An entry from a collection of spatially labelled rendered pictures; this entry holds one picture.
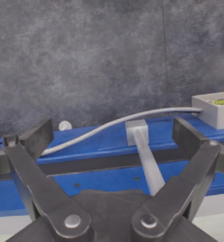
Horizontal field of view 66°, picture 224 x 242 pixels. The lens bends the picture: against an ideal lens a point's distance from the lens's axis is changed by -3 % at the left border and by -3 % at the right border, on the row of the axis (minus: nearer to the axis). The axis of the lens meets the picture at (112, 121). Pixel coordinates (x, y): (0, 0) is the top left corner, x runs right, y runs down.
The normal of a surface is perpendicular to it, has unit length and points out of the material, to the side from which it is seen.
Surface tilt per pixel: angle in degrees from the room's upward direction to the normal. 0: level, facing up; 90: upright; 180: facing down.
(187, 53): 0
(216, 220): 0
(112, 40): 0
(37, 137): 90
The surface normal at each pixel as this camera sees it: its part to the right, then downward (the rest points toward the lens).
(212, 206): -0.14, -0.95
